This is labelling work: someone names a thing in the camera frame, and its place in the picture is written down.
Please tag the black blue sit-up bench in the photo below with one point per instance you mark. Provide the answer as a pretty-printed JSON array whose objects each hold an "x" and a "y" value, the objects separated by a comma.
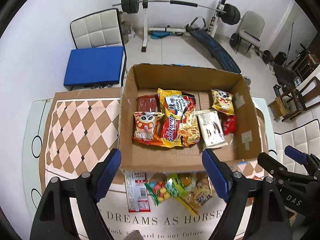
[{"x": 215, "y": 49}]

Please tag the orange jelly cup pack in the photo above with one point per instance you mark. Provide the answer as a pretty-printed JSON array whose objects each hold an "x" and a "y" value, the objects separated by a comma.
[{"x": 188, "y": 180}]

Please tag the yellow egg biscuit bag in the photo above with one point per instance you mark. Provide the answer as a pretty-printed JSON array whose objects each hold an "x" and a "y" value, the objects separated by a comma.
[{"x": 198, "y": 196}]

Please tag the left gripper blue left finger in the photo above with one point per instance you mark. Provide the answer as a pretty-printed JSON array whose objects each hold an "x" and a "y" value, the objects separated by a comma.
[{"x": 54, "y": 219}]

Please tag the open cardboard box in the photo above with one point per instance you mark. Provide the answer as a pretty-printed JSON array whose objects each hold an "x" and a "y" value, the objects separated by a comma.
[{"x": 159, "y": 130}]

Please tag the small red snack packet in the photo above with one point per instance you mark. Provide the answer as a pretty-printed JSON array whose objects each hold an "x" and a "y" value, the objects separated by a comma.
[{"x": 229, "y": 124}]

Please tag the dark wooden chair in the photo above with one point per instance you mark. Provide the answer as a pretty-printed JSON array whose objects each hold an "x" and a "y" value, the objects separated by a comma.
[{"x": 301, "y": 97}]

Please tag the green gumball candy bag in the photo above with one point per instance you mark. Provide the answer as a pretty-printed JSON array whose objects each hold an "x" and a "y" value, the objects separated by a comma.
[{"x": 165, "y": 189}]

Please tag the white red long packet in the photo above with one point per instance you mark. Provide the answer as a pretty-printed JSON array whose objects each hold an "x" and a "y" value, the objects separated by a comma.
[{"x": 136, "y": 192}]

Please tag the dark red snack packet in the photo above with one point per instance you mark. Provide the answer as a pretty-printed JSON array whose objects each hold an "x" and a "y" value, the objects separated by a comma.
[{"x": 148, "y": 103}]

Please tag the grey folding chair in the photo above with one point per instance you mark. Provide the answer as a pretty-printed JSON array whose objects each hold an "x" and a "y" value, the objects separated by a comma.
[{"x": 250, "y": 29}]

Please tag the yellow panda snack bag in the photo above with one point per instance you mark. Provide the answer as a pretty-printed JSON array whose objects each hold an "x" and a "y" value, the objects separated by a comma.
[{"x": 222, "y": 101}]

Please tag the orange panda snack bag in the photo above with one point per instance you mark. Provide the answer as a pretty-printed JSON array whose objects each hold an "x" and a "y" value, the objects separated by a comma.
[{"x": 146, "y": 128}]

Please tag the checkered printed tablecloth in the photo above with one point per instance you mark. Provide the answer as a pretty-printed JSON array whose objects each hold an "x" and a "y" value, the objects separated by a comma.
[{"x": 81, "y": 132}]

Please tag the white padded chair right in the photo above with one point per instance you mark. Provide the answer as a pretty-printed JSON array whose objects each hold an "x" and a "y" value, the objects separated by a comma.
[{"x": 304, "y": 138}]

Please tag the yellow instant noodle packet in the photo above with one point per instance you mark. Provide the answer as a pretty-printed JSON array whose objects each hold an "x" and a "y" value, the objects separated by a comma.
[{"x": 179, "y": 124}]

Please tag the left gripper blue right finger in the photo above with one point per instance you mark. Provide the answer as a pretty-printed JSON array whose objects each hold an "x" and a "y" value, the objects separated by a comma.
[{"x": 268, "y": 218}]

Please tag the white chocolate wafer packet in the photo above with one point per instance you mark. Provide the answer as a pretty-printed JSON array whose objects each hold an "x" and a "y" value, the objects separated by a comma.
[{"x": 211, "y": 129}]

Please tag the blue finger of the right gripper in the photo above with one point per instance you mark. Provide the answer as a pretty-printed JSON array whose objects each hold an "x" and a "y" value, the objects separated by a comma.
[
  {"x": 309, "y": 161},
  {"x": 279, "y": 171}
]

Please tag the barbell with black plates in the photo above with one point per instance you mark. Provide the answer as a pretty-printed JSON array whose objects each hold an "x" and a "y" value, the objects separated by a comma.
[{"x": 229, "y": 14}]

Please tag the white chair with blue cushion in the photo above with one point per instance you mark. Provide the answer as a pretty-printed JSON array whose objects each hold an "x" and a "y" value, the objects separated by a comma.
[{"x": 99, "y": 58}]

